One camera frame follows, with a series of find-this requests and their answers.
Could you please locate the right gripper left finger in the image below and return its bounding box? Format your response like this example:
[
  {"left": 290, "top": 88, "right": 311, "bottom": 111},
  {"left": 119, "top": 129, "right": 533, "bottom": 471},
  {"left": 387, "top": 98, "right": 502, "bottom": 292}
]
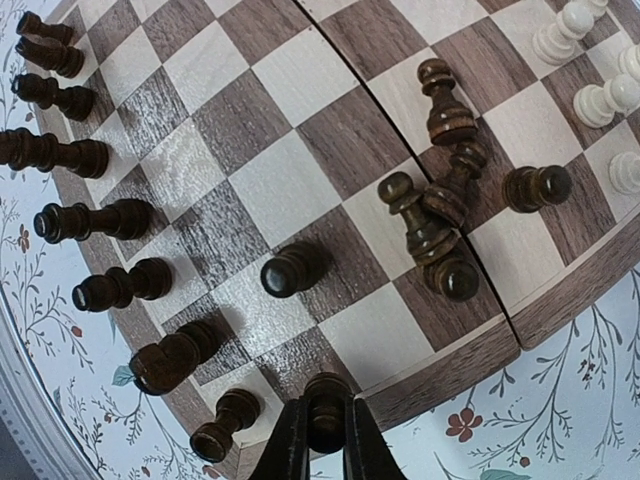
[{"left": 249, "top": 397, "right": 310, "bottom": 480}]

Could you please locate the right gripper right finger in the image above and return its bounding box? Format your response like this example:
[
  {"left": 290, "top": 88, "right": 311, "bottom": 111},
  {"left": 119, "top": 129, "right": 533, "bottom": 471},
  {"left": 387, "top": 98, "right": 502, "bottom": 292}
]
[{"left": 343, "top": 398, "right": 407, "bottom": 480}]

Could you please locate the dark chess piece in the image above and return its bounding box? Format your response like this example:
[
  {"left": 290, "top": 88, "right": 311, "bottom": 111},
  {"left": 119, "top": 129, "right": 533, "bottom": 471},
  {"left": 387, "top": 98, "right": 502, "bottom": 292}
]
[
  {"left": 71, "top": 258, "right": 173, "bottom": 312},
  {"left": 11, "top": 73, "right": 95, "bottom": 121},
  {"left": 129, "top": 320, "right": 221, "bottom": 396},
  {"left": 33, "top": 199, "right": 153, "bottom": 244},
  {"left": 190, "top": 388, "right": 261, "bottom": 463},
  {"left": 1, "top": 128, "right": 109, "bottom": 179}
]

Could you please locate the dark pawn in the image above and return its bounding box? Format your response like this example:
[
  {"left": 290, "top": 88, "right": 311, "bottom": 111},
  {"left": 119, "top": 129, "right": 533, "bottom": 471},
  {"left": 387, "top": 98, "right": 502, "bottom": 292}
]
[
  {"left": 423, "top": 249, "right": 480, "bottom": 302},
  {"left": 304, "top": 372, "right": 352, "bottom": 454},
  {"left": 422, "top": 140, "right": 488, "bottom": 229},
  {"left": 417, "top": 58, "right": 478, "bottom": 146},
  {"left": 502, "top": 165, "right": 573, "bottom": 213},
  {"left": 377, "top": 171, "right": 458, "bottom": 267}
]

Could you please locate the wooden chess board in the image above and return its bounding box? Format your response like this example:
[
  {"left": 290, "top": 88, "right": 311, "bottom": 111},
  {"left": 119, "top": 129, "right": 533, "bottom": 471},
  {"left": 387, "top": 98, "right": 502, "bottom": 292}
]
[{"left": 19, "top": 0, "right": 640, "bottom": 480}]

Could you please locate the dark chess piece front corner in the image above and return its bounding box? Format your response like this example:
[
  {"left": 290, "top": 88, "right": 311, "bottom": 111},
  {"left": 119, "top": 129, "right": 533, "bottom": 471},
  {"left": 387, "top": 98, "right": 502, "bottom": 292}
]
[{"left": 15, "top": 11, "right": 85, "bottom": 78}]

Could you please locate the dark pawn second row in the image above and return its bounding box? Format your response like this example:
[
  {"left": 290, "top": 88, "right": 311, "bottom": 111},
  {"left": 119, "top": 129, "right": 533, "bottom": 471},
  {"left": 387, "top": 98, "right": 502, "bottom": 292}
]
[{"left": 260, "top": 241, "right": 327, "bottom": 298}]

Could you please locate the front aluminium rail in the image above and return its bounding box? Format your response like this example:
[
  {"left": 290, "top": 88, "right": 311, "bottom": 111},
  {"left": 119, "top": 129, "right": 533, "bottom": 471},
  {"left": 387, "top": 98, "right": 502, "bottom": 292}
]
[{"left": 1, "top": 296, "right": 100, "bottom": 479}]

